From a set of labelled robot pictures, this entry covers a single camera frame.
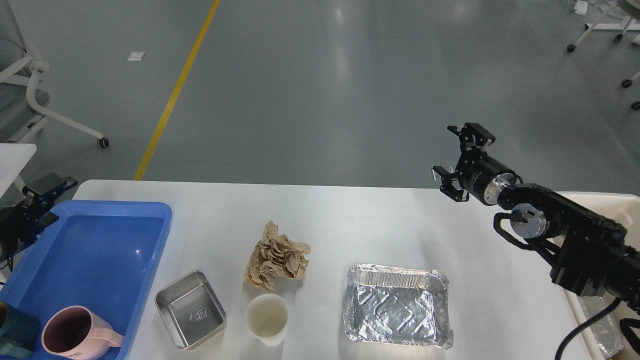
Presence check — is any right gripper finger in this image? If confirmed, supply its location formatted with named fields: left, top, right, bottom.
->
left=432, top=165, right=470, bottom=203
left=446, top=122, right=496, bottom=162

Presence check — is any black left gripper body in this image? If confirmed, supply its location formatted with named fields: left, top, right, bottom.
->
left=0, top=205, right=35, bottom=261

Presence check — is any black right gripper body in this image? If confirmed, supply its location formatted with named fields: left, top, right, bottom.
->
left=455, top=153, right=520, bottom=207

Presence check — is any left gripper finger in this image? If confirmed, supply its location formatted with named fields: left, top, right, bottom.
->
left=22, top=173, right=79, bottom=208
left=30, top=211, right=59, bottom=240

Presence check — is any pink mug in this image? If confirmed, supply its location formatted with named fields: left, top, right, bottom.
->
left=40, top=305, right=124, bottom=360

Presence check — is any aluminium foil tray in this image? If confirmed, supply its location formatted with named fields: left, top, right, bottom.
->
left=342, top=263, right=454, bottom=350

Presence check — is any stainless steel square container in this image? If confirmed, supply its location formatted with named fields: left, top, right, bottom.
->
left=154, top=270, right=227, bottom=350

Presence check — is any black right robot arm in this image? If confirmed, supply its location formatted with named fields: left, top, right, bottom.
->
left=432, top=122, right=640, bottom=360

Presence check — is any white side table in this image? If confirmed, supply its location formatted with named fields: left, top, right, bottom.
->
left=0, top=143, right=37, bottom=197

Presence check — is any blue plastic tray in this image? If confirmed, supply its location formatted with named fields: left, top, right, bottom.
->
left=1, top=200, right=173, bottom=360

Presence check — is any white grey office chair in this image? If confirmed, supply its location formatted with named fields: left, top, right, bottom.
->
left=0, top=0, right=110, bottom=149

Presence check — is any teal cup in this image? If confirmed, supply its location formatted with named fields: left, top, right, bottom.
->
left=0, top=301, right=41, bottom=360

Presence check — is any beige waste bin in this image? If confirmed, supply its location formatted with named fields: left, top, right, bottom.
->
left=559, top=191, right=640, bottom=360

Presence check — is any white rolling stand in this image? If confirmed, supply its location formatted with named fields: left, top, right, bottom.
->
left=567, top=0, right=640, bottom=112

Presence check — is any crumpled brown paper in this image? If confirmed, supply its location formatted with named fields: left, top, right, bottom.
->
left=244, top=221, right=312, bottom=292

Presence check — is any clear plastic container in bin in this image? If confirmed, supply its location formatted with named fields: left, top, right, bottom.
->
left=577, top=296, right=625, bottom=360

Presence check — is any white paper cup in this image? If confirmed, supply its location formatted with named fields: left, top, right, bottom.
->
left=246, top=293, right=289, bottom=347

